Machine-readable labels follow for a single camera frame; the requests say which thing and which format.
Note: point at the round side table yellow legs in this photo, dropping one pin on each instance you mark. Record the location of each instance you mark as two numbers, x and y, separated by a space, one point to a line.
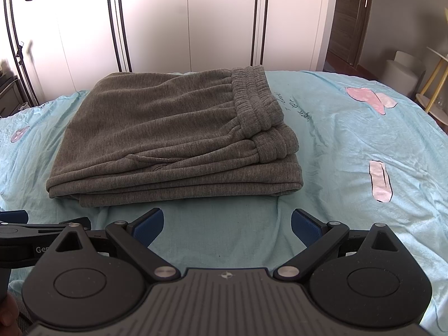
435 66

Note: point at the light blue printed bed sheet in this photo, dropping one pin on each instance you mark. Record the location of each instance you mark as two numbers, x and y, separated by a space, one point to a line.
350 147

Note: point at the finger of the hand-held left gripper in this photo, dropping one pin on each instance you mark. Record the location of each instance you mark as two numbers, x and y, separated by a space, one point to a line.
42 228
14 216

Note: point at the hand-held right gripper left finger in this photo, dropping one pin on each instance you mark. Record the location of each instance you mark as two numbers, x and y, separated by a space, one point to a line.
148 225

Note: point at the white wardrobe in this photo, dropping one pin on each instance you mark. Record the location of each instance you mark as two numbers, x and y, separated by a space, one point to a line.
192 17

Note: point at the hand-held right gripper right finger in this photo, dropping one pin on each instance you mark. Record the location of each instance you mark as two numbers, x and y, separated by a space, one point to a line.
308 225

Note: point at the dark storage unit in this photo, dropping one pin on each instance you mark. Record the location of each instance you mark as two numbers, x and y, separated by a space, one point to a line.
7 94

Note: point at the dark wooden door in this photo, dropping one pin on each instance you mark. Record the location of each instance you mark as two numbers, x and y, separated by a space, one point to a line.
350 14

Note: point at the grey ribbed pants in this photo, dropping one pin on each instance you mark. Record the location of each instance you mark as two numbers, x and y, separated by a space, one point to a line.
168 136

